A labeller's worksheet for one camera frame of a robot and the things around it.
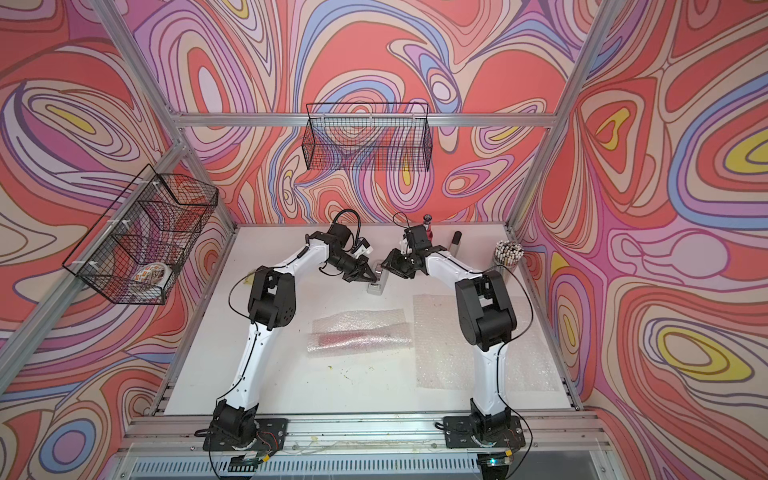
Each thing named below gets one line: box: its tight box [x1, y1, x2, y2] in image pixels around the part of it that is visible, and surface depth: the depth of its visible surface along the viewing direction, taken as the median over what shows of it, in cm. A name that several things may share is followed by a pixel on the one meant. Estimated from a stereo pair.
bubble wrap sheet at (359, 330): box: [306, 308, 413, 355], surface depth 92 cm
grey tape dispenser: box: [366, 264, 389, 296], surface depth 101 cm
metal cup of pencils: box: [494, 240, 524, 267], surface depth 90 cm
